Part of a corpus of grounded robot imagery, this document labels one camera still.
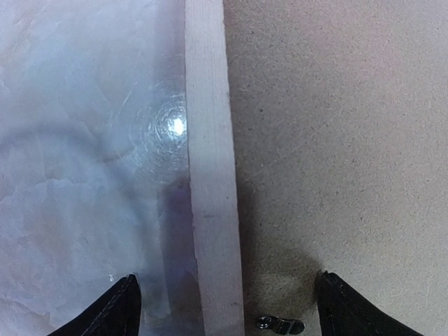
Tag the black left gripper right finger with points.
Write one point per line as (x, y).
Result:
(344, 311)

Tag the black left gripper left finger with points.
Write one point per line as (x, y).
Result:
(116, 312)

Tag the brown cardboard backing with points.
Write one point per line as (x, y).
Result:
(339, 112)

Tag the red wooden picture frame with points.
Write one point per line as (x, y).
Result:
(212, 169)

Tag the silver metal turn clip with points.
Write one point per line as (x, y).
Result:
(280, 326)

